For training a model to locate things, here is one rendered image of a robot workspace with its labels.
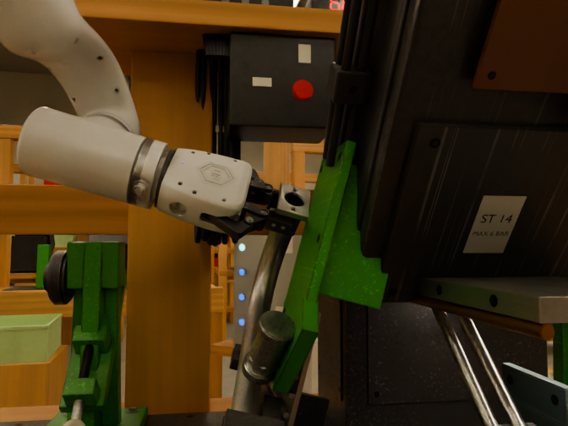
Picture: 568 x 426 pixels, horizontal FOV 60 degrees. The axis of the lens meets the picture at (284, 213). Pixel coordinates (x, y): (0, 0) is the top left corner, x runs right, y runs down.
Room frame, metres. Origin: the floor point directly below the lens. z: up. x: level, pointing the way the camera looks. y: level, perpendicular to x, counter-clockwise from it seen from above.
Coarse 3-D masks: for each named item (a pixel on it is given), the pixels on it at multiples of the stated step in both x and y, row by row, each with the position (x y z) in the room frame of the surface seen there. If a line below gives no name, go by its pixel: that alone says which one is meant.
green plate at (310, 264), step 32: (352, 160) 0.50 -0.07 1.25; (320, 192) 0.56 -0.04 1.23; (352, 192) 0.51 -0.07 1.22; (320, 224) 0.52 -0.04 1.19; (352, 224) 0.51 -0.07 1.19; (320, 256) 0.49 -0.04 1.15; (352, 256) 0.51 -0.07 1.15; (288, 288) 0.60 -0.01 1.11; (320, 288) 0.51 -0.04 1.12; (352, 288) 0.51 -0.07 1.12; (384, 288) 0.52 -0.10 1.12
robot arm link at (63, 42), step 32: (0, 0) 0.46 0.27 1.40; (32, 0) 0.47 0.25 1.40; (64, 0) 0.49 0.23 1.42; (0, 32) 0.48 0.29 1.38; (32, 32) 0.48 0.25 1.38; (64, 32) 0.50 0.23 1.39; (64, 64) 0.57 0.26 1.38; (96, 64) 0.59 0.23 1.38; (96, 96) 0.62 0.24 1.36; (128, 96) 0.64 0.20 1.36; (128, 128) 0.63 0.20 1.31
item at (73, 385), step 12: (120, 288) 0.76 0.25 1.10; (84, 336) 0.66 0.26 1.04; (96, 336) 0.66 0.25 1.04; (108, 336) 0.68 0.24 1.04; (108, 348) 0.68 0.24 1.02; (72, 360) 0.67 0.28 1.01; (84, 360) 0.65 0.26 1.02; (108, 360) 0.68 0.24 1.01; (72, 372) 0.66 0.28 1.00; (84, 372) 0.64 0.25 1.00; (96, 372) 0.66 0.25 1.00; (108, 372) 0.67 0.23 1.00; (72, 384) 0.62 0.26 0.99; (84, 384) 0.62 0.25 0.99; (96, 384) 0.63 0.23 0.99; (108, 384) 0.66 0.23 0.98; (72, 396) 0.61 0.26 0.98; (84, 396) 0.61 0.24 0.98; (96, 396) 0.63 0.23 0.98; (60, 408) 0.63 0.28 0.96; (72, 408) 0.63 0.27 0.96; (84, 408) 0.63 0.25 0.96; (96, 408) 0.64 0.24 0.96
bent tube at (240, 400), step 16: (288, 192) 0.61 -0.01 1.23; (304, 192) 0.62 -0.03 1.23; (288, 208) 0.59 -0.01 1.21; (304, 208) 0.60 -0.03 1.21; (272, 240) 0.64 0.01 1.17; (288, 240) 0.64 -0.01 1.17; (272, 256) 0.65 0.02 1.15; (256, 272) 0.67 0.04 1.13; (272, 272) 0.66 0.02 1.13; (256, 288) 0.66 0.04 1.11; (272, 288) 0.66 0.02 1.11; (256, 304) 0.64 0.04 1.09; (256, 320) 0.62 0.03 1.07; (240, 352) 0.60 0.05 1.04; (240, 368) 0.57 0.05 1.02; (240, 384) 0.55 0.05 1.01; (256, 384) 0.55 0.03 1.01; (240, 400) 0.53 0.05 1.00; (256, 400) 0.54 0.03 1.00
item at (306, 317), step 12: (300, 312) 0.49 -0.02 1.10; (312, 312) 0.48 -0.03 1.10; (300, 324) 0.47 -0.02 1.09; (312, 324) 0.47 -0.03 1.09; (300, 336) 0.47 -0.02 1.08; (312, 336) 0.47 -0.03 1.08; (288, 348) 0.50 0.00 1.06; (300, 348) 0.48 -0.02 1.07; (288, 360) 0.49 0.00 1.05; (300, 360) 0.49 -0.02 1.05; (276, 372) 0.52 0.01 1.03; (288, 372) 0.50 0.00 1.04; (276, 384) 0.51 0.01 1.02; (288, 384) 0.51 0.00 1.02
